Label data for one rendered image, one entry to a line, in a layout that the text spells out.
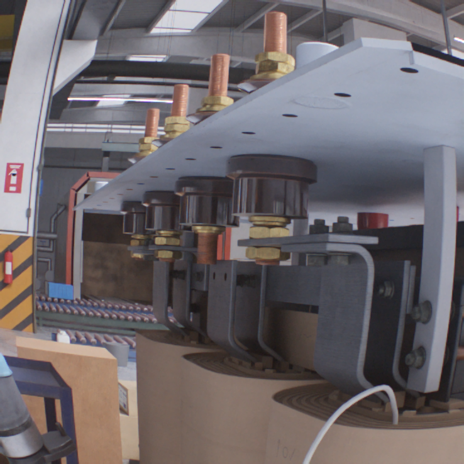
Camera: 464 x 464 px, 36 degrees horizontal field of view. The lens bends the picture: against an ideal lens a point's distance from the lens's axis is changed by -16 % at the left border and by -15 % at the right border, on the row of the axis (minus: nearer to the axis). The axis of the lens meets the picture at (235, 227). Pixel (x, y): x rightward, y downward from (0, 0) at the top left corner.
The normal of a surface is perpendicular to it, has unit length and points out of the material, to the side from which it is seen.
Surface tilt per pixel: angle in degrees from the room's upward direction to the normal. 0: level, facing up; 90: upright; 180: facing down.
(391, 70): 180
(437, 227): 90
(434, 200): 90
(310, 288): 90
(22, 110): 90
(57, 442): 24
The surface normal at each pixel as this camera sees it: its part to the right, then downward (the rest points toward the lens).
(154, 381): -0.80, -0.07
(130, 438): 0.29, -0.04
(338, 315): -0.95, -0.07
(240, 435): -0.59, -0.07
